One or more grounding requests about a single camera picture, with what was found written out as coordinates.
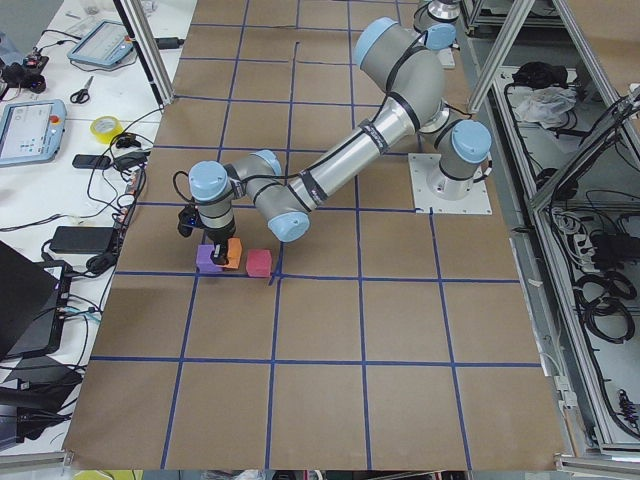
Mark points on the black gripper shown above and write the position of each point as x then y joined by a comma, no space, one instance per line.
220,236

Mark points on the orange foam cube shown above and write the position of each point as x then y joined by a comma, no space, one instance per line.
234,254

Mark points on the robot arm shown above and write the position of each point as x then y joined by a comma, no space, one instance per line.
403,63
435,21

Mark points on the purple foam cube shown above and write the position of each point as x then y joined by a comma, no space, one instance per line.
204,262

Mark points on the red foam cube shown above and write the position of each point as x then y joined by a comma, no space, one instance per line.
259,263

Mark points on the black power brick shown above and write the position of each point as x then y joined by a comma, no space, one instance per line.
81,240

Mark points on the yellow tape roll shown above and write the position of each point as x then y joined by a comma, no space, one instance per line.
106,128

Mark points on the black laptop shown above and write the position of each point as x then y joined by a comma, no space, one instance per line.
33,295

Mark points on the teach pendant tablet near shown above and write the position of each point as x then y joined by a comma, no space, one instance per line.
31,132

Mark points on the teach pendant tablet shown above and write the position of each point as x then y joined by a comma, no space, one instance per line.
31,132
105,46

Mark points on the teach pendant tablet far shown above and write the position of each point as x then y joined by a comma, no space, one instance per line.
105,46

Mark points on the white crumpled cloth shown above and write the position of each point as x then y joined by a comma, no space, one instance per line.
548,107

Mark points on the black handled scissors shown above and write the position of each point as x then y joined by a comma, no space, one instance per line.
82,95

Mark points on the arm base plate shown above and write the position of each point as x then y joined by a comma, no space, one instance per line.
434,192

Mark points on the aluminium frame post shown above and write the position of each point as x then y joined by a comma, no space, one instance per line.
135,22

